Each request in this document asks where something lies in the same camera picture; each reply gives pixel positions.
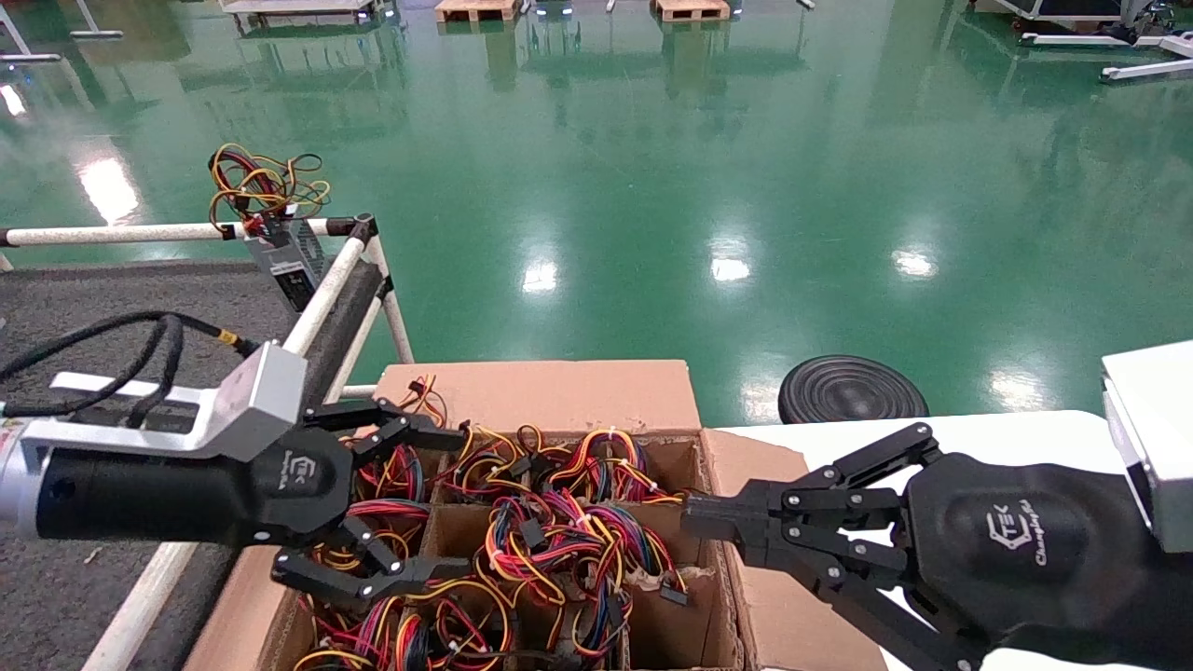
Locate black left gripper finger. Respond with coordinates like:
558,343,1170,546
272,515,472,611
303,398,467,467

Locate white pipe frame cart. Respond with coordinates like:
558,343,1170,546
0,214,417,671

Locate white equipment base rail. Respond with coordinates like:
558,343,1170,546
1019,31,1193,51
1100,56,1193,85

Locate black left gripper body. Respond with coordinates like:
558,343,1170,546
35,431,357,551

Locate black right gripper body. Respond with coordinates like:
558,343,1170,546
895,455,1171,671

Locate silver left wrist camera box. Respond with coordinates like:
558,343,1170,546
19,343,309,467

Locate wooden pallet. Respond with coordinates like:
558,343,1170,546
652,0,732,22
434,0,521,23

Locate brown cardboard divider box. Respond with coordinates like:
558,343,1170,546
184,359,886,671

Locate white stand leg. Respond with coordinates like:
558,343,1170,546
70,0,124,40
0,0,62,66

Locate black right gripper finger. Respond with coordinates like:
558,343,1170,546
685,531,985,671
682,422,937,534

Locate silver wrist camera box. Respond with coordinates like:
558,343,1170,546
1103,340,1193,556
19,343,309,467

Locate silver power supply tangled wires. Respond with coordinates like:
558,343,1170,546
207,143,333,314

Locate black cable yellow connector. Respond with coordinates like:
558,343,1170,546
0,311,254,418

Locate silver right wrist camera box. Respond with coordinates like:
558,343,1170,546
1103,340,1193,556

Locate grey background table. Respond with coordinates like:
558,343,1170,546
221,0,385,27

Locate black round ribbed disc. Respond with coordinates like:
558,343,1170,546
778,354,929,426

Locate coloured power supply wire bundle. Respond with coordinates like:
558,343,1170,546
294,578,515,671
545,427,700,509
475,494,692,607
303,499,432,581
555,578,635,664
438,424,551,504
350,375,450,504

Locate black wheeled equipment case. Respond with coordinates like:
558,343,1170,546
969,0,1161,25

